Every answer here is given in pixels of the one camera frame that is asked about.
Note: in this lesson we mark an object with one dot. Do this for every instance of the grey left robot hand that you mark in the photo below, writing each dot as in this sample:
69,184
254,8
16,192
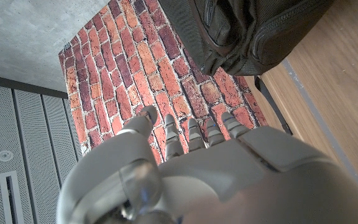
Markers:
213,180

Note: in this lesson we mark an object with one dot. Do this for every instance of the black backpack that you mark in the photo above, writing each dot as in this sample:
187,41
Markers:
247,31

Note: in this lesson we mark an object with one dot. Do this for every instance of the red brick printed backdrop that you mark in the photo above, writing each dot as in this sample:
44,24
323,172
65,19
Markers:
141,68

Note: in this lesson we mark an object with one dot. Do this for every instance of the ceiling air slot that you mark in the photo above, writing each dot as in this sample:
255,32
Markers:
11,199

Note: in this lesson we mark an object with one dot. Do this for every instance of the round white ceiling sensor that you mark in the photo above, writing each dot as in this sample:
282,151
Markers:
5,155

